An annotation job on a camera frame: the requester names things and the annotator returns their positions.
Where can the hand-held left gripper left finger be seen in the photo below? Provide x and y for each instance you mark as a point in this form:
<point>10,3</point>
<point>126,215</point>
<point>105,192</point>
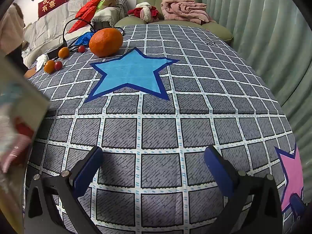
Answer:
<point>89,168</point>

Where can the black power adapter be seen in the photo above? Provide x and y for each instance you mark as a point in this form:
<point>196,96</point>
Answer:
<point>54,49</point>

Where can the blue plastic bag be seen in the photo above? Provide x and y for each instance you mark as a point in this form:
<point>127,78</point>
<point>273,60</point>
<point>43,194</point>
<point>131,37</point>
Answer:
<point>84,38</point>

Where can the cherry tomato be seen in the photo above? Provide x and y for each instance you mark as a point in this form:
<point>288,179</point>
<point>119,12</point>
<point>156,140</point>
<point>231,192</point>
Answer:
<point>58,65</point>
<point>81,48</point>

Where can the large orange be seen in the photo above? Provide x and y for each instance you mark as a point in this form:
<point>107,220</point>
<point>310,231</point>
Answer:
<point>106,42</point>

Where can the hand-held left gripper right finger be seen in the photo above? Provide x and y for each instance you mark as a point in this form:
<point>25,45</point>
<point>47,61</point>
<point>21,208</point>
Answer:
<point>218,170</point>

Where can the dark green shallow box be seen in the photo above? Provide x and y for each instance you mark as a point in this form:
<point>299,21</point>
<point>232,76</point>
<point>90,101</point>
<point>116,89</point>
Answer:
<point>19,107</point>

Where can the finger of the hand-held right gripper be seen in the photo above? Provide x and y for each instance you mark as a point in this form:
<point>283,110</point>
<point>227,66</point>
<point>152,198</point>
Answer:
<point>296,203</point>

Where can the grey striped sofa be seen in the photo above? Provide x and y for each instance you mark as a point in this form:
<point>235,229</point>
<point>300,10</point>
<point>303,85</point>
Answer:
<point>56,14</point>

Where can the white tissue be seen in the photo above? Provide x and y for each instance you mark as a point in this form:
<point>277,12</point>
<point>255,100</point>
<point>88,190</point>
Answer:
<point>41,59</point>

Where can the red white plush toy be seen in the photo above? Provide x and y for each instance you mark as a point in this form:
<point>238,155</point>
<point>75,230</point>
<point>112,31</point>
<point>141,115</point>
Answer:
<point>145,11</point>

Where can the red pillow with gold characters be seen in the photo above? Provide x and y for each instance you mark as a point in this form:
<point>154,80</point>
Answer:
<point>53,1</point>

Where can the pale green curtain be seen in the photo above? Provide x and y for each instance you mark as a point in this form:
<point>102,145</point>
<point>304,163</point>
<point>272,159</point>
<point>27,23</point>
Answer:
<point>256,29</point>

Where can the pink blanket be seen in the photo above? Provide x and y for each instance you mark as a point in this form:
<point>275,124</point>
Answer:
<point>185,8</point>

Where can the small orange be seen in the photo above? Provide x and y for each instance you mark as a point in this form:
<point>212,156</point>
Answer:
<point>63,52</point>
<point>49,66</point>

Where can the red cushion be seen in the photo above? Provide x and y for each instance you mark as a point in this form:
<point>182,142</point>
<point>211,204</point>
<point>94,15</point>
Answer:
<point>79,24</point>
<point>91,4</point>

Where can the beige fringed throw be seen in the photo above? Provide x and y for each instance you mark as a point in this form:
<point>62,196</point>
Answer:
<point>104,15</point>

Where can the grey checked star tablecloth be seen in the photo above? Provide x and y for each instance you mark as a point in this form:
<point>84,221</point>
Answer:
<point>158,126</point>

